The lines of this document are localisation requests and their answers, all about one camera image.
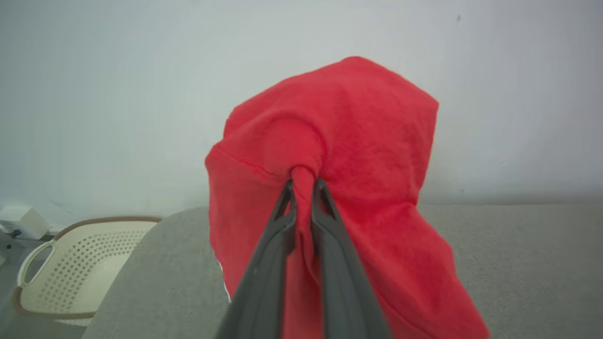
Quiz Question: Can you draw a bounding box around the cream perforated laundry basket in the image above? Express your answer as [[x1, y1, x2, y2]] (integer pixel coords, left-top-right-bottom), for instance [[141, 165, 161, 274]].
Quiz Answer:
[[13, 216, 163, 326]]

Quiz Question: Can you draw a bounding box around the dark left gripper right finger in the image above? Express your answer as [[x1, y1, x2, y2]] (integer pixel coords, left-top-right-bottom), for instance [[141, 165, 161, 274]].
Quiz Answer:
[[311, 178, 392, 339]]

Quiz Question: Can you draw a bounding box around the white wall box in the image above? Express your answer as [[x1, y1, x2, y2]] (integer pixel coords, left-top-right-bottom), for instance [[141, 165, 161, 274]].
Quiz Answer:
[[0, 205, 50, 241]]

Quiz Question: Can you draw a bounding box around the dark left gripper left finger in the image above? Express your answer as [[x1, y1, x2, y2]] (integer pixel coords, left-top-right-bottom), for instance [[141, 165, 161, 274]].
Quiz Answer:
[[216, 179, 297, 339]]

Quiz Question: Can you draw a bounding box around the red shorts white trim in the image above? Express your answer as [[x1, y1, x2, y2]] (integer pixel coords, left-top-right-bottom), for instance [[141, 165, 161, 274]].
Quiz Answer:
[[205, 56, 491, 339]]

